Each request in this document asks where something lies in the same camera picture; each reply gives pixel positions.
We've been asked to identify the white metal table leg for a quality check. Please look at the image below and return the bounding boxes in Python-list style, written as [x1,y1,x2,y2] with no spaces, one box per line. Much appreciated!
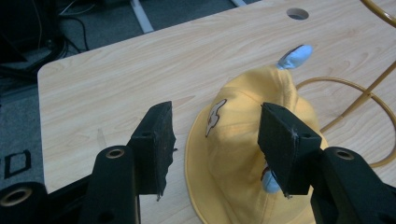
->
[130,0,155,35]

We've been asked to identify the black tape square marker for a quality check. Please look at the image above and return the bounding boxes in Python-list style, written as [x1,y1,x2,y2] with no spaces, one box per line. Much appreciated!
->
[3,149,33,180]

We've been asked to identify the gold metal wire stand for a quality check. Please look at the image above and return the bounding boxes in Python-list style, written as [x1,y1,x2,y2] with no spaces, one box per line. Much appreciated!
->
[294,0,396,169]

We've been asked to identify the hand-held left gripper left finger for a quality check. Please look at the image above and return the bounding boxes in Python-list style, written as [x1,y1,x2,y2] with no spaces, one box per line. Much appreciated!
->
[78,100,177,224]

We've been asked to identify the yellow bucket hat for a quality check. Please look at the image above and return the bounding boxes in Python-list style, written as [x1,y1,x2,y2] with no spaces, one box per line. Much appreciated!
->
[184,44,329,224]

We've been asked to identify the black cables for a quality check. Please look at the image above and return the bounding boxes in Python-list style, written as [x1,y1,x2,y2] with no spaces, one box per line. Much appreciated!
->
[0,0,92,78]

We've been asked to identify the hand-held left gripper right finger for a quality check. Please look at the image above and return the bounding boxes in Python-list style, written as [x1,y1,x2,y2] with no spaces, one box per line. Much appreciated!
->
[257,102,396,224]

